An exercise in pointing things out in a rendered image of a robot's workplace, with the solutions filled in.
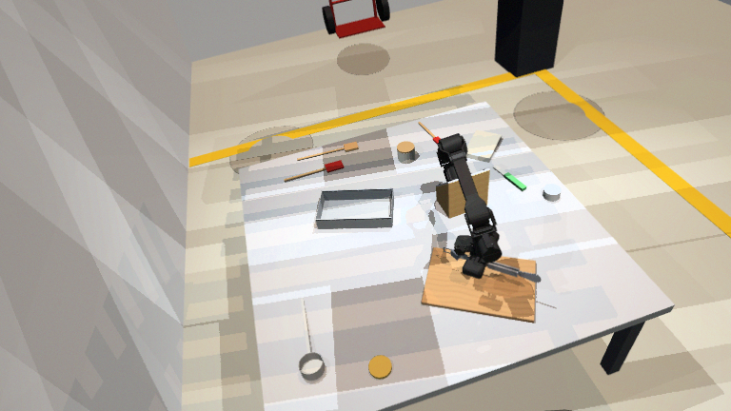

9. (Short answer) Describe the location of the cream short cylinder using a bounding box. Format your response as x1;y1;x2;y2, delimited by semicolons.
543;184;562;202

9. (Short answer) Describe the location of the orange round disc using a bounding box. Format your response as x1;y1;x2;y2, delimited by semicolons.
368;355;392;380

